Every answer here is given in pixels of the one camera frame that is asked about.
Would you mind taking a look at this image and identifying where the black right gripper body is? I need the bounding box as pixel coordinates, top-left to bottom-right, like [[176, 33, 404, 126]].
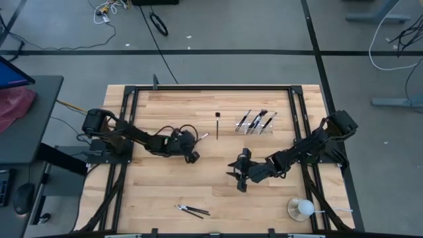
[[236, 147, 278, 194]]

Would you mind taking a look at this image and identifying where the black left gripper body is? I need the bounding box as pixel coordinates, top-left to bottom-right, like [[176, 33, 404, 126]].
[[165, 128, 201, 165]]

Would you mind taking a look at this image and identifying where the short black makeup brush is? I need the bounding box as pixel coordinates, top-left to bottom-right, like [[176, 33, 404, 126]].
[[246, 110, 262, 134]]

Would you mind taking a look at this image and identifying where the white makeup brush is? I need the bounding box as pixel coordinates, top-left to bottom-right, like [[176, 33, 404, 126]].
[[235, 109, 252, 133]]

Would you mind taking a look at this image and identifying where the brown bristle makeup brush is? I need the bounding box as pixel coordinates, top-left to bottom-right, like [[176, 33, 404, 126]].
[[258, 111, 278, 135]]

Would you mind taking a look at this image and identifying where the fluffy powder makeup brush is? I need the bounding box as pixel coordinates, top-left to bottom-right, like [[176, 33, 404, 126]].
[[249, 110, 269, 135]]

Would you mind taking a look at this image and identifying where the thin black makeup brush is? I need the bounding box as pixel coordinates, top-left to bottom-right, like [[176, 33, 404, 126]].
[[177, 204, 212, 216]]

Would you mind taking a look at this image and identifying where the black handled makeup brush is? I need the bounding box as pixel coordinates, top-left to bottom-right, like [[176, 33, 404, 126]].
[[174, 204, 205, 220]]

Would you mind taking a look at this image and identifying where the clear acrylic brush organizer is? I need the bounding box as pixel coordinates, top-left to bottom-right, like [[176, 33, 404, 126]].
[[233, 120, 276, 136]]

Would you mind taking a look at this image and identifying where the bulb lamp with metal base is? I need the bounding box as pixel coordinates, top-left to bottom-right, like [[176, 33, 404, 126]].
[[286, 196, 317, 223]]

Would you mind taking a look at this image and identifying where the black desk crossbar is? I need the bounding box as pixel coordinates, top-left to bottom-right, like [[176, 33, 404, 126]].
[[35, 142, 89, 177]]

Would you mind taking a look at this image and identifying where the black floor box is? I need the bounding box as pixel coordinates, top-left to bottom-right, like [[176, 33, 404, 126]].
[[130, 0, 180, 6]]

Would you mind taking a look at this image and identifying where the grey desk foot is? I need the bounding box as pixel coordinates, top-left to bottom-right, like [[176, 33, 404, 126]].
[[345, 0, 412, 24], [370, 97, 423, 109]]

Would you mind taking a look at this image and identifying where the grey office desk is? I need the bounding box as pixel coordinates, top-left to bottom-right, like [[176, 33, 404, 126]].
[[0, 75, 65, 238]]

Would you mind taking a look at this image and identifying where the black computer mouse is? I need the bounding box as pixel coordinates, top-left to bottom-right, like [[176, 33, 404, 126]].
[[12, 182, 36, 216]]

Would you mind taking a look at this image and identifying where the red cloth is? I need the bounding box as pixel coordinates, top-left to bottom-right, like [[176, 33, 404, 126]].
[[0, 87, 38, 134]]

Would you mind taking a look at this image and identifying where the black keyboard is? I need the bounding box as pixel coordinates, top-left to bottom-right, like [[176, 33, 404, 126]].
[[0, 168, 15, 208]]

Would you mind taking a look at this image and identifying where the blue screen desk monitor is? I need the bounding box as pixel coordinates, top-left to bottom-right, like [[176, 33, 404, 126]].
[[0, 54, 36, 90]]

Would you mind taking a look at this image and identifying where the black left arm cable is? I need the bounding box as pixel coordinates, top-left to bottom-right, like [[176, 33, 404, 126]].
[[154, 124, 200, 141]]

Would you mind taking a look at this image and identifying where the black metal table frame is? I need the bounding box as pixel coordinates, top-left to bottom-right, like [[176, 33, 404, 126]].
[[74, 74, 356, 238]]

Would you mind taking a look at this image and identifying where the long black floor cable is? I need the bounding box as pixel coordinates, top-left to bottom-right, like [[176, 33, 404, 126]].
[[137, 5, 180, 85]]

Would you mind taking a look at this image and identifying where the coiled black cable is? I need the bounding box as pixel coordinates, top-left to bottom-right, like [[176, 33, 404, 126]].
[[148, 11, 170, 37]]

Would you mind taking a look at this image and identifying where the yellow floor cable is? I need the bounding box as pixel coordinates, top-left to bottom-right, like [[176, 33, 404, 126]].
[[55, 99, 89, 115]]

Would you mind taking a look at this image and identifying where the white yellow cable bundle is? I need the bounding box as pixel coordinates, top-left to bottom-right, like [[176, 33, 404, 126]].
[[87, 0, 129, 25]]

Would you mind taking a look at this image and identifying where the thin black floor cable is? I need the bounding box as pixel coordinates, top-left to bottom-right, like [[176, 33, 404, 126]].
[[0, 21, 117, 52]]

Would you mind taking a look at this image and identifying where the white floor cable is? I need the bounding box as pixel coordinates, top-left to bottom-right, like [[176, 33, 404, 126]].
[[368, 0, 423, 71]]

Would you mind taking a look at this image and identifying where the black cable bundle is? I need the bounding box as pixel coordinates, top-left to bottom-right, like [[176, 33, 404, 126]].
[[389, 21, 423, 58]]

